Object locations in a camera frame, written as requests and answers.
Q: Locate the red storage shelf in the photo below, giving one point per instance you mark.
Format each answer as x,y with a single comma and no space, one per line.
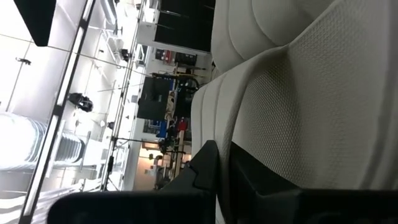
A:
164,56

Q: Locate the black standing panel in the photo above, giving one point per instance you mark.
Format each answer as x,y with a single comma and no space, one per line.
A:
154,98

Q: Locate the silver ventilation duct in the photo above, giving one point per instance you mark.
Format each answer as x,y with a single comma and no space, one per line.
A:
28,143

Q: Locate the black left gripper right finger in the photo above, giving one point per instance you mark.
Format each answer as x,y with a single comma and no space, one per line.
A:
264,202

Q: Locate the black curtain partition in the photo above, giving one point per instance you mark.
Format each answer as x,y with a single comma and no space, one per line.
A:
186,25

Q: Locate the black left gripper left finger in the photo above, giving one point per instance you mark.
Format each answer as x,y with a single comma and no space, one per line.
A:
140,208

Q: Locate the beige rubber slide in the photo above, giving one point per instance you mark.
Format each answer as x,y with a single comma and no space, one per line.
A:
311,109

